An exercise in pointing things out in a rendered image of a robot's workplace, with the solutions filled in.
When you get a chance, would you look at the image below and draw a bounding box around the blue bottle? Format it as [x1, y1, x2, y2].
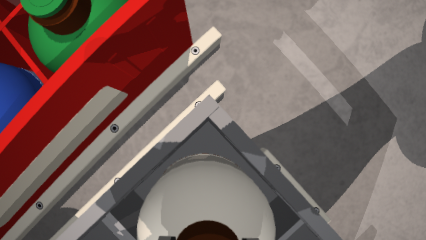
[0, 63, 44, 133]

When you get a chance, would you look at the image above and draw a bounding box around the grey divided crate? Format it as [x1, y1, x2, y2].
[56, 95, 343, 240]

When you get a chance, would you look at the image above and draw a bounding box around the red crate with dividers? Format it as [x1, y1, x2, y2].
[0, 0, 193, 239]

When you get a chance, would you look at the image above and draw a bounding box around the green bottle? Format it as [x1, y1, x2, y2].
[20, 0, 128, 73]

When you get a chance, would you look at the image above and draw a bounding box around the cream bottle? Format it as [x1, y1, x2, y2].
[137, 153, 276, 240]

